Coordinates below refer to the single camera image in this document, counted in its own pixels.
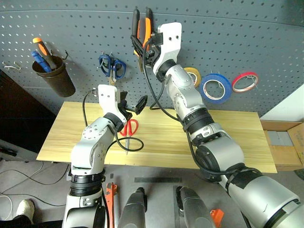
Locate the silver hook under red tape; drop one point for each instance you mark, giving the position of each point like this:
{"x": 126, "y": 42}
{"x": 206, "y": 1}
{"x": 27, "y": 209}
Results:
{"x": 252, "y": 78}

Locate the silver hook under blue tape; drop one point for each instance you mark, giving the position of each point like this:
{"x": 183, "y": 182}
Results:
{"x": 216, "y": 82}

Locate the grey metal pegboard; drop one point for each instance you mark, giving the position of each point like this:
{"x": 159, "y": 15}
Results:
{"x": 213, "y": 23}

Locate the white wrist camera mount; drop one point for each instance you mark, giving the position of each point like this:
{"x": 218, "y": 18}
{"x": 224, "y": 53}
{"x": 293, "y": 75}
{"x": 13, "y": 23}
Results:
{"x": 107, "y": 95}
{"x": 169, "y": 40}

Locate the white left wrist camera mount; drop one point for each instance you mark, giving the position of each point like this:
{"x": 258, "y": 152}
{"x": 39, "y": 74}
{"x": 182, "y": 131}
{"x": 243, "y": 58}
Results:
{"x": 107, "y": 95}

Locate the yellow tape roll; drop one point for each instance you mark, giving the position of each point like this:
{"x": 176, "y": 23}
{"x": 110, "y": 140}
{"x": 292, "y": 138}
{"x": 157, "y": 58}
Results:
{"x": 192, "y": 69}

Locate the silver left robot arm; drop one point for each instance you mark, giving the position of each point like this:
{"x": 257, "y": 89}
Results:
{"x": 92, "y": 142}

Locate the orange black screwdriver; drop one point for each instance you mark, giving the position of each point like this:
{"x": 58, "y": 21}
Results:
{"x": 40, "y": 46}

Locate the black pegboard hook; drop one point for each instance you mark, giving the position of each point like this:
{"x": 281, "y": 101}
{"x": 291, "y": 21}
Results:
{"x": 66, "y": 55}

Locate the orange red hand tool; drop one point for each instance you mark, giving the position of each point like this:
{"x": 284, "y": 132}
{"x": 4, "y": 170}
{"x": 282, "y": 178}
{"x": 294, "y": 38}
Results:
{"x": 109, "y": 190}

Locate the dark cabinet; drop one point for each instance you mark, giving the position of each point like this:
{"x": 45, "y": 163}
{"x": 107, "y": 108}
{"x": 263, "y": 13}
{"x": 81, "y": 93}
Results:
{"x": 19, "y": 114}

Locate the black floor tape strip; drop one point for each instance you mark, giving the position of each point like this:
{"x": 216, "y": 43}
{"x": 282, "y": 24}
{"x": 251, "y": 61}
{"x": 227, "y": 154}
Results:
{"x": 156, "y": 179}

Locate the orange black pliers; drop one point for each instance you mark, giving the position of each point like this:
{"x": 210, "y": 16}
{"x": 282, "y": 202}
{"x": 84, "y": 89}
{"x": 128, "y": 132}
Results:
{"x": 147, "y": 26}

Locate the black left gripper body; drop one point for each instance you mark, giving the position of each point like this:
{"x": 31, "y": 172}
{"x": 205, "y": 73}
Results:
{"x": 124, "y": 112}

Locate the silver rounded robot leg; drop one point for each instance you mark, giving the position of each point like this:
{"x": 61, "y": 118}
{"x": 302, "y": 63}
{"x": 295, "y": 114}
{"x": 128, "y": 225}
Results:
{"x": 194, "y": 209}
{"x": 133, "y": 209}

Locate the brown plastic cup holder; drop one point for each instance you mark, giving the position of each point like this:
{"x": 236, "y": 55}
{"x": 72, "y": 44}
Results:
{"x": 59, "y": 80}

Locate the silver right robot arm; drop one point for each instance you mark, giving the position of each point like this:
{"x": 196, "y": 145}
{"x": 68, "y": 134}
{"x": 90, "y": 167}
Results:
{"x": 185, "y": 95}

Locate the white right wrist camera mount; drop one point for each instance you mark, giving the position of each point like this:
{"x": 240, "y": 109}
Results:
{"x": 169, "y": 40}

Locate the black trouser leg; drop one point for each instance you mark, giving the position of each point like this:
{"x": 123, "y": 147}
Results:
{"x": 28, "y": 224}

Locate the white shoe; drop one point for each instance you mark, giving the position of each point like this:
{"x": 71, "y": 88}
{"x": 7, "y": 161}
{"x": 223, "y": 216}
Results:
{"x": 25, "y": 209}

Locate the brown cardboard box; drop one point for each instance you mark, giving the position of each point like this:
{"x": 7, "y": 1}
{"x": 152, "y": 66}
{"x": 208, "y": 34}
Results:
{"x": 285, "y": 156}

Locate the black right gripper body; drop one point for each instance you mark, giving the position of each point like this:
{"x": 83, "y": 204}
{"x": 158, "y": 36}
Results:
{"x": 153, "y": 53}

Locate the blue tape roll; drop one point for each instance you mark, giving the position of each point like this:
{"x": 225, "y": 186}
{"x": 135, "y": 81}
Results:
{"x": 215, "y": 76}

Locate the red tape roll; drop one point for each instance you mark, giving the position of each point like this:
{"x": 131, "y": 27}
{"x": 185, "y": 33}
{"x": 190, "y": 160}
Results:
{"x": 245, "y": 73}

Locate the small orange plastic piece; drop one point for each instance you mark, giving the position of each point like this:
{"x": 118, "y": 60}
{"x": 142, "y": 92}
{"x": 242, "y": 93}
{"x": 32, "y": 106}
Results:
{"x": 216, "y": 216}

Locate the silver scissors pegboard hook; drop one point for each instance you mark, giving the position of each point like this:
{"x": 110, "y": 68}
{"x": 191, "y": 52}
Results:
{"x": 110, "y": 54}

